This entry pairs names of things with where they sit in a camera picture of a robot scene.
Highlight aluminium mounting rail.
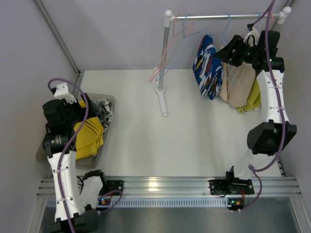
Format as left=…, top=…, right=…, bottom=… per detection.
left=36, top=176, right=302, bottom=196

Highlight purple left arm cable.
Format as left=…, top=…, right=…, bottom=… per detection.
left=48, top=77, right=123, bottom=233

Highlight white clothes rack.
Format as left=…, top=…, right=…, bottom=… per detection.
left=153, top=6, right=293, bottom=118

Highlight grey slotted cable duct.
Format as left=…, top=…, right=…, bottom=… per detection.
left=46, top=196, right=259, bottom=208

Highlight aluminium frame post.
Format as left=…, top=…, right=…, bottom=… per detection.
left=32, top=0, right=81, bottom=76

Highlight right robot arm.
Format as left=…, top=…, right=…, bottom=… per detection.
left=209, top=31, right=297, bottom=198

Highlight yellow green garment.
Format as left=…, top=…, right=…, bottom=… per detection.
left=237, top=79, right=261, bottom=113

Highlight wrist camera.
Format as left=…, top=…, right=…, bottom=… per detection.
left=54, top=83, right=77, bottom=104
left=243, top=23, right=259, bottom=47

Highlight beige garment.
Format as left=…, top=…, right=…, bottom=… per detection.
left=219, top=63, right=255, bottom=108

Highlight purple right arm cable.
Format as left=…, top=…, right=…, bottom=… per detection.
left=240, top=0, right=287, bottom=212

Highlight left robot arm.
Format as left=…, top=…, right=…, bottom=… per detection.
left=42, top=94, right=106, bottom=233

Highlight newspaper print trousers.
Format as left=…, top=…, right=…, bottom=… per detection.
left=95, top=99, right=113, bottom=132

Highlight blue patterned garment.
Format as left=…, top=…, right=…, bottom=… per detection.
left=192, top=34, right=224, bottom=100

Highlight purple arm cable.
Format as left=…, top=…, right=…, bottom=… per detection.
left=48, top=77, right=123, bottom=233
left=240, top=0, right=287, bottom=212

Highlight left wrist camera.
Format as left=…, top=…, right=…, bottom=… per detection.
left=54, top=83, right=77, bottom=104

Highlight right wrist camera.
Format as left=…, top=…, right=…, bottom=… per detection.
left=243, top=23, right=259, bottom=47

